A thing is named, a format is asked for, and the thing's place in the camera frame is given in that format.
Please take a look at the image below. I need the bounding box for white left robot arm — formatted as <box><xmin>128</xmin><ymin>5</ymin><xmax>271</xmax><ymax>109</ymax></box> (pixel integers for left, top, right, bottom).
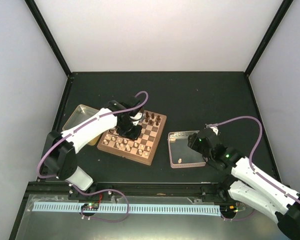
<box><xmin>39</xmin><ymin>96</ymin><xmax>147</xmax><ymax>200</ymax></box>

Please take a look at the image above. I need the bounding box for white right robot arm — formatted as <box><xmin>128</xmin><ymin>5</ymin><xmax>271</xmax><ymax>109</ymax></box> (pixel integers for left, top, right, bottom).
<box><xmin>188</xmin><ymin>127</ymin><xmax>300</xmax><ymax>240</ymax></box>

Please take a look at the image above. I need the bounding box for right controller board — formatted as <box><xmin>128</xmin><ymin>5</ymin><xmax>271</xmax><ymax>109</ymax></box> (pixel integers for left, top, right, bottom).
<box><xmin>220</xmin><ymin>204</ymin><xmax>247</xmax><ymax>213</ymax></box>

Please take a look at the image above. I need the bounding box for controller board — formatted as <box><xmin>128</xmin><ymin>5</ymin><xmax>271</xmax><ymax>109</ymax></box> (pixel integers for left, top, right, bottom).
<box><xmin>81</xmin><ymin>203</ymin><xmax>99</xmax><ymax>211</ymax></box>
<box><xmin>220</xmin><ymin>204</ymin><xmax>247</xmax><ymax>213</ymax></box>

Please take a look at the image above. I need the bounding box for left controller board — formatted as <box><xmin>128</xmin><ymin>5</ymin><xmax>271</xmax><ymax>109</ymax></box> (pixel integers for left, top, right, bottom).
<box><xmin>81</xmin><ymin>203</ymin><xmax>99</xmax><ymax>211</ymax></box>

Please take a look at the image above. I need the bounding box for wooden chessboard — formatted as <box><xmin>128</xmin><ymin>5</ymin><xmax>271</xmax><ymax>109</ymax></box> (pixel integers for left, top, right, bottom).
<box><xmin>97</xmin><ymin>110</ymin><xmax>167</xmax><ymax>166</ymax></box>

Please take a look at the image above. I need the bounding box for pink plastic tray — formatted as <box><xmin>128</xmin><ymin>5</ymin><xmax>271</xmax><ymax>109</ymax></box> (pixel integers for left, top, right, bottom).
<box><xmin>168</xmin><ymin>130</ymin><xmax>206</xmax><ymax>169</ymax></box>

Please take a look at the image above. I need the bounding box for yellow metal tin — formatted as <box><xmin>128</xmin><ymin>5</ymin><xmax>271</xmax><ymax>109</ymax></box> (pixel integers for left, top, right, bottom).
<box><xmin>62</xmin><ymin>104</ymin><xmax>99</xmax><ymax>131</ymax></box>

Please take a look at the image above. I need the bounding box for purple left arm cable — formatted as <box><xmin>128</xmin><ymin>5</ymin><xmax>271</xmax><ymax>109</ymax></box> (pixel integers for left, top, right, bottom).
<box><xmin>36</xmin><ymin>90</ymin><xmax>150</xmax><ymax>179</ymax></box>

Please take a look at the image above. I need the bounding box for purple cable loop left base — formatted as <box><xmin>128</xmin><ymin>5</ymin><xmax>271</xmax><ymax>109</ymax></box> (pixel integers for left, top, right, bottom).
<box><xmin>73</xmin><ymin>185</ymin><xmax>130</xmax><ymax>224</ymax></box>

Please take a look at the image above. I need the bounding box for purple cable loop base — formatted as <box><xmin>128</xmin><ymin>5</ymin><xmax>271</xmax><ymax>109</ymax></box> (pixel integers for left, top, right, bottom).
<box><xmin>220</xmin><ymin>209</ymin><xmax>255</xmax><ymax>223</ymax></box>
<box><xmin>73</xmin><ymin>185</ymin><xmax>130</xmax><ymax>224</ymax></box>

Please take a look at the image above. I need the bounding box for black front rail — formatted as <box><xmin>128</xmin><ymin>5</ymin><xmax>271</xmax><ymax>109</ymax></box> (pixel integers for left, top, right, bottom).
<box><xmin>96</xmin><ymin>182</ymin><xmax>221</xmax><ymax>197</ymax></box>

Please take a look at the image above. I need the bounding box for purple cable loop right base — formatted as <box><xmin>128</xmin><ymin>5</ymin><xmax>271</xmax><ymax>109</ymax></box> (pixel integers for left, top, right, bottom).
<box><xmin>220</xmin><ymin>209</ymin><xmax>255</xmax><ymax>223</ymax></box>

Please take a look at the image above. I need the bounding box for white slotted cable duct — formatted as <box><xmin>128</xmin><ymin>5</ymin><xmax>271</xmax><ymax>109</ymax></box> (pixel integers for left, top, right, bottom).
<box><xmin>32</xmin><ymin>202</ymin><xmax>221</xmax><ymax>217</ymax></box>

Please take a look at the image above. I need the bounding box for black frame post right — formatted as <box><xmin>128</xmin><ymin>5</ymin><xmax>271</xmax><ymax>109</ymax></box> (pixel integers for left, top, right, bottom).
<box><xmin>245</xmin><ymin>0</ymin><xmax>293</xmax><ymax>77</ymax></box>

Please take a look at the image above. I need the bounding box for black frame post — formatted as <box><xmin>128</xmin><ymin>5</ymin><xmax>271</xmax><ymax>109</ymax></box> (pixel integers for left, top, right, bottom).
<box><xmin>245</xmin><ymin>0</ymin><xmax>293</xmax><ymax>77</ymax></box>
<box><xmin>24</xmin><ymin>0</ymin><xmax>72</xmax><ymax>77</ymax></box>

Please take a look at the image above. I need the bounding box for black frame post left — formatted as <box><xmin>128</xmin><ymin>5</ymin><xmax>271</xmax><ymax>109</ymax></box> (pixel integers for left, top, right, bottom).
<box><xmin>24</xmin><ymin>0</ymin><xmax>72</xmax><ymax>77</ymax></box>

